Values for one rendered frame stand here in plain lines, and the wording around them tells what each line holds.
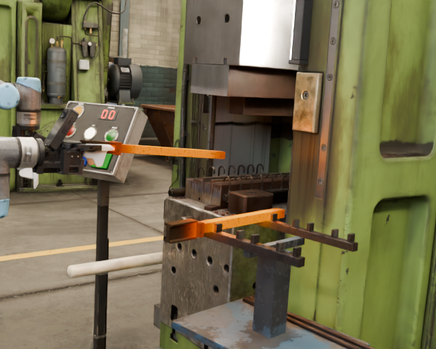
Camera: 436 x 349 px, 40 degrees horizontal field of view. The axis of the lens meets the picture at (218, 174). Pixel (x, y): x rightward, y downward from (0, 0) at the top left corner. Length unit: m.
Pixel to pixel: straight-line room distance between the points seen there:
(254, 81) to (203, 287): 0.67
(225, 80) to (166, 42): 9.37
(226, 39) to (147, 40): 9.17
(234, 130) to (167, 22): 9.08
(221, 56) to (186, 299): 0.79
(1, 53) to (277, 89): 4.95
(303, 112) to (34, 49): 5.05
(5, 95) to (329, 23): 0.95
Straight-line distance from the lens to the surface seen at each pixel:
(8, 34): 6.70
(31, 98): 2.02
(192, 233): 1.42
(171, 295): 2.09
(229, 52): 1.86
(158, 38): 11.15
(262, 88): 1.95
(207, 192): 1.95
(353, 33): 1.71
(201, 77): 1.98
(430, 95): 1.99
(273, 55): 1.91
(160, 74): 11.17
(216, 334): 1.51
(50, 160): 1.55
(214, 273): 1.86
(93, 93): 6.86
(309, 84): 1.77
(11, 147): 1.49
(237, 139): 2.24
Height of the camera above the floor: 1.32
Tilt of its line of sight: 9 degrees down
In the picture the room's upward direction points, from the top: 3 degrees clockwise
